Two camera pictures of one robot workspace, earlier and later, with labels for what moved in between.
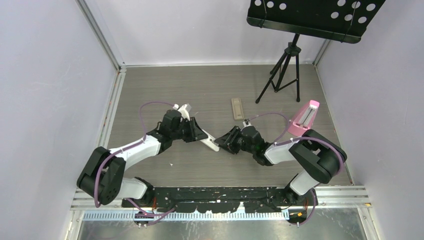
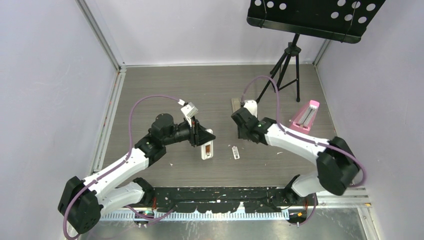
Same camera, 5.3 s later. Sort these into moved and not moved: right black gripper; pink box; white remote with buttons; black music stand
Moved: right black gripper
Not moved: white remote with buttons; pink box; black music stand
